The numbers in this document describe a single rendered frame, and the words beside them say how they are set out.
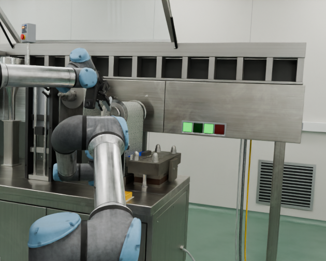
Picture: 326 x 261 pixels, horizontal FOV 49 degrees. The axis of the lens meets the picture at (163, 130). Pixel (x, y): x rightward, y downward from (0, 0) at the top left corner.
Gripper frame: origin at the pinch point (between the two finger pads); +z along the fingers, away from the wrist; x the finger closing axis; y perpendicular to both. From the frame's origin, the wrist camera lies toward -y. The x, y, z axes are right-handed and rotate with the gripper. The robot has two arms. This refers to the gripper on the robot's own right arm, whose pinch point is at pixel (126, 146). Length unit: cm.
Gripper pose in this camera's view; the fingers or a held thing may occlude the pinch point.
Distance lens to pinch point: 183.7
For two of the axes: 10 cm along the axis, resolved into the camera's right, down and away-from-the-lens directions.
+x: -9.5, -0.7, 3.1
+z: 3.1, -0.7, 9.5
